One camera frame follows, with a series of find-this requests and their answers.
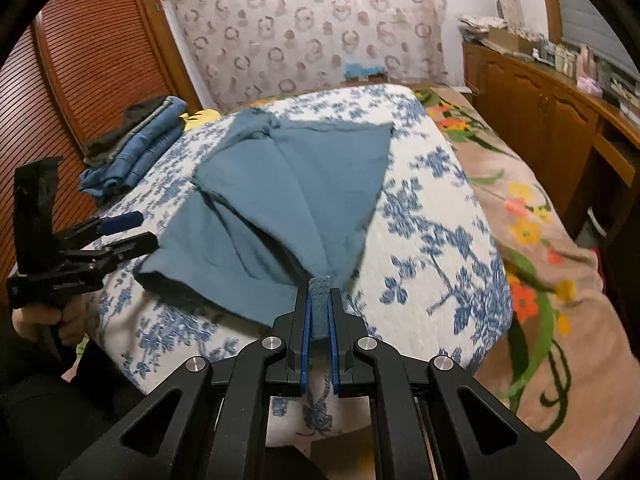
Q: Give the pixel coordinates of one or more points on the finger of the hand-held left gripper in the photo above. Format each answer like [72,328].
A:
[122,222]
[135,246]

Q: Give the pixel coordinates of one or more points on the white blue floral quilt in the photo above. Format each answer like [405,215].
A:
[430,220]

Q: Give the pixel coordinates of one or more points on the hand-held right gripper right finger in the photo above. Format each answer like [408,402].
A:
[334,345]

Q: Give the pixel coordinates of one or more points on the blue plastic bag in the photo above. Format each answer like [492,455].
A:
[362,70]

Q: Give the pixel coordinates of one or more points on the row of white bottles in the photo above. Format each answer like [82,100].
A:
[555,55]

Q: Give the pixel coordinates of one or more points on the circle-patterned curtain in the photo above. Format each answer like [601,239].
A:
[300,25]

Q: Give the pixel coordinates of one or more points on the folded blue jeans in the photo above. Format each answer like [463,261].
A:
[135,155]

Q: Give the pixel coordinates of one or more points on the wooden louvered wardrobe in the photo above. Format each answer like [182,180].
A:
[90,60]

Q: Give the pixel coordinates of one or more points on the blue-grey t-shirt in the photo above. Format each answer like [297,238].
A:
[280,195]

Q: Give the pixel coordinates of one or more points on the folded grey-green garment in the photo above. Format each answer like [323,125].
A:
[107,142]

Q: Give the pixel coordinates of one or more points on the person's left hand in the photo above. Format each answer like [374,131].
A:
[72,322]

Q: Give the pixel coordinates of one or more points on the person's left forearm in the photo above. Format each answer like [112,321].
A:
[17,352]

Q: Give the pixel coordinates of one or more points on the person's dark clothing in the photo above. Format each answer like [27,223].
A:
[45,420]

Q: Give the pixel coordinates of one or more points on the folded dark brown garment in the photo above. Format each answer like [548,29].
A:
[140,114]

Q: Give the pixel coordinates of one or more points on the open cardboard box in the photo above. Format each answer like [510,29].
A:
[502,36]

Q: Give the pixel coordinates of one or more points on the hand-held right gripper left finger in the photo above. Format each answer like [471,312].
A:
[302,325]

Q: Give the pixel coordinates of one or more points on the wooden sideboard cabinet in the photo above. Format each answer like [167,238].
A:
[525,100]

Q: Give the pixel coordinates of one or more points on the pink toiletry item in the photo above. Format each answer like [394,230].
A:
[586,67]

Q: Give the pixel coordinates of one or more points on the brown flowered blanket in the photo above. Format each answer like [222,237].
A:
[530,195]

